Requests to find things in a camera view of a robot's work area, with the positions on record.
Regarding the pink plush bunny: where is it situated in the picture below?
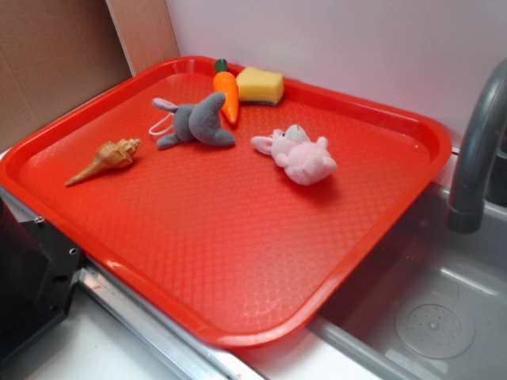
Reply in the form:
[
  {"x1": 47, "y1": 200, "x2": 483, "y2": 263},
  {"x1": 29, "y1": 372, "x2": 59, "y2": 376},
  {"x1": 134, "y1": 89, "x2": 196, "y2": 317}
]
[{"x1": 251, "y1": 124, "x2": 337, "y2": 186}]

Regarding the grey plush bunny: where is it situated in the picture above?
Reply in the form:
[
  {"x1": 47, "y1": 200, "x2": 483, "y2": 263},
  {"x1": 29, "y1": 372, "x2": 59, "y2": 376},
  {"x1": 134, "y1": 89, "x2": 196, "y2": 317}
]
[{"x1": 152, "y1": 92, "x2": 235, "y2": 150}]

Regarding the red plastic tray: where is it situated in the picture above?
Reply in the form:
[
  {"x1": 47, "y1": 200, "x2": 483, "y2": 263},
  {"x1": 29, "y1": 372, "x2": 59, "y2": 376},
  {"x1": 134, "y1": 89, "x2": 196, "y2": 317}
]
[{"x1": 1, "y1": 57, "x2": 452, "y2": 348}]

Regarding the yellow sponge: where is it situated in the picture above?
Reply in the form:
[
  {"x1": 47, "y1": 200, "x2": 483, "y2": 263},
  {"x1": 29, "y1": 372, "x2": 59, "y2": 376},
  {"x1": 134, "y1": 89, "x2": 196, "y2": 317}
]
[{"x1": 236, "y1": 66, "x2": 284, "y2": 105}]

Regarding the orange toy carrot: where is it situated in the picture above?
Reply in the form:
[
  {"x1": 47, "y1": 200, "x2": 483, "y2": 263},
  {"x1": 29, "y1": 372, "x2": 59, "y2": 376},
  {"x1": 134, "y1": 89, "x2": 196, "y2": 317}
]
[{"x1": 212, "y1": 59, "x2": 239, "y2": 125}]

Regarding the tan spiral seashell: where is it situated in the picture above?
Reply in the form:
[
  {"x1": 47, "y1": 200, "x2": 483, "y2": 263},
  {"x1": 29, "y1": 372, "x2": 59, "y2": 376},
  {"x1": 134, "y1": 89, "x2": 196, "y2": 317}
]
[{"x1": 65, "y1": 139, "x2": 141, "y2": 187}]

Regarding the grey sink faucet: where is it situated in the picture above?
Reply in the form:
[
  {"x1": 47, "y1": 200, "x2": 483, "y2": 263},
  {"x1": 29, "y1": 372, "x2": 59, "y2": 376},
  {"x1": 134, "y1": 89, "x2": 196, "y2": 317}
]
[{"x1": 445, "y1": 60, "x2": 506, "y2": 234}]

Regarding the grey plastic sink basin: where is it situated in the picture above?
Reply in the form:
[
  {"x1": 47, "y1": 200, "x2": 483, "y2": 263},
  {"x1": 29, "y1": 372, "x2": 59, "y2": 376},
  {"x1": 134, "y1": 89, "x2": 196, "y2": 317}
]
[{"x1": 309, "y1": 185, "x2": 506, "y2": 379}]

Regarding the brown cardboard panel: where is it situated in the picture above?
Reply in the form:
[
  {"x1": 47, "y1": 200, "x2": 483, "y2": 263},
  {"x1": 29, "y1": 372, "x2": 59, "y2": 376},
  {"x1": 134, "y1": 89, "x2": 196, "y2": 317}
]
[{"x1": 1, "y1": 1, "x2": 179, "y2": 150}]

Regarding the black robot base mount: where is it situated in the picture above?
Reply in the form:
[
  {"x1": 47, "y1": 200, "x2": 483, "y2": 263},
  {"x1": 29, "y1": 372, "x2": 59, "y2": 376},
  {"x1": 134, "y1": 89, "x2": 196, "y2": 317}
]
[{"x1": 1, "y1": 202, "x2": 84, "y2": 363}]

